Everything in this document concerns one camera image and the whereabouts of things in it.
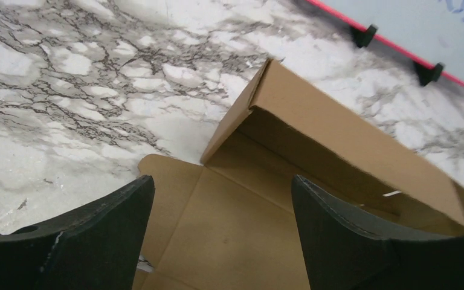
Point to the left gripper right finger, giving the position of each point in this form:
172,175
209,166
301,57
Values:
345,247

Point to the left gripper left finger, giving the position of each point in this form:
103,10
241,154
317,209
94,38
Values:
95,246

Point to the brown cardboard box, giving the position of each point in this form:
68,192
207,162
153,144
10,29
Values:
229,222

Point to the black whiteboard stand foot right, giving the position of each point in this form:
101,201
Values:
427,75

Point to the black whiteboard stand foot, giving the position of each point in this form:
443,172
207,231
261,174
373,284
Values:
362,38
427,75

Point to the black whiteboard stand foot left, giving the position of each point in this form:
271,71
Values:
362,38

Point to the pink framed whiteboard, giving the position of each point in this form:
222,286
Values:
428,32

